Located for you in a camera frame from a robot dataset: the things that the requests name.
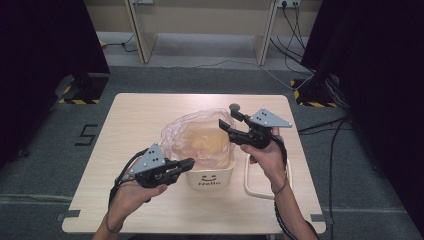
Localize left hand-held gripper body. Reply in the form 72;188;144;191
130;143;181;189

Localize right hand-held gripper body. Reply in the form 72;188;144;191
229;108;293;150

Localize clear plastic bin bag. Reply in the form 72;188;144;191
160;108;237;172

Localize white plastic trash bin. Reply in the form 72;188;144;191
184;159;237;193

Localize person's right hand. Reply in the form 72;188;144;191
240;127;288;194

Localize person's left hand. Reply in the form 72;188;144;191
107;181;168;231

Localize black stand base striped tape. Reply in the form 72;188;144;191
289;73;349;109
54;72;110;105

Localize black tape floor marker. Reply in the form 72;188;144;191
74;123;100;147

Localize beige desk leg panel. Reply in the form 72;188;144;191
124;0;159;65
252;0;280;67

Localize black tape strip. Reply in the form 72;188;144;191
56;209;82;223
309;213;335;225

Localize dark curtain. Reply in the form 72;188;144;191
0;0;111;169
300;0;424;231

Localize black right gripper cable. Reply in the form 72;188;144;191
271;134;298;240

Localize white floor cable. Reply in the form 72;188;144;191
151;53;315;92

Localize black socket cables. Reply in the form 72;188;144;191
269;3;315;75

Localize white wall power socket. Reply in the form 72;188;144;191
276;0;302;9

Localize black and yellow floor cable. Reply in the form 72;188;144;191
98;34;139;54

